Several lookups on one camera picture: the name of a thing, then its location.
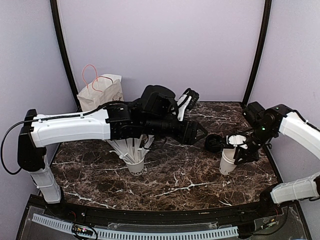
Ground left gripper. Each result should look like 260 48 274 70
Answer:
143 113 209 146

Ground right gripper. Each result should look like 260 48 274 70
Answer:
234 124 276 165

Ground black plastic cup lids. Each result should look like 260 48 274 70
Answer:
204 134 223 153

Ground white paper coffee cup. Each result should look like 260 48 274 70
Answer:
219 148 236 175

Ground bundle of straws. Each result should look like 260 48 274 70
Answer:
106 134 155 164

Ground paper cup holding straws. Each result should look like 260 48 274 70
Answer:
125 158 145 176

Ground white paper takeout bag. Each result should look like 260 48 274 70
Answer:
77 64 124 112

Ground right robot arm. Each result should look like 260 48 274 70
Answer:
226 101 320 217

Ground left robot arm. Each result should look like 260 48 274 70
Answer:
18 104 208 218

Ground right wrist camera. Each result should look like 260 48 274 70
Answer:
221 134 248 150

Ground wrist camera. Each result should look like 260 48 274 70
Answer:
171 88 200 121
221 134 248 150

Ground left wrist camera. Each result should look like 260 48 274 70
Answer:
171 88 200 121

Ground right black frame post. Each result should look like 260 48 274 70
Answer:
242 0 272 106

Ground black frame post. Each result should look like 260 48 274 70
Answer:
242 0 272 106
49 0 81 110

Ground white slotted cable duct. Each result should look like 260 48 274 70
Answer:
31 213 239 240

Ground left black frame post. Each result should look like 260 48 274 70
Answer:
49 0 81 110

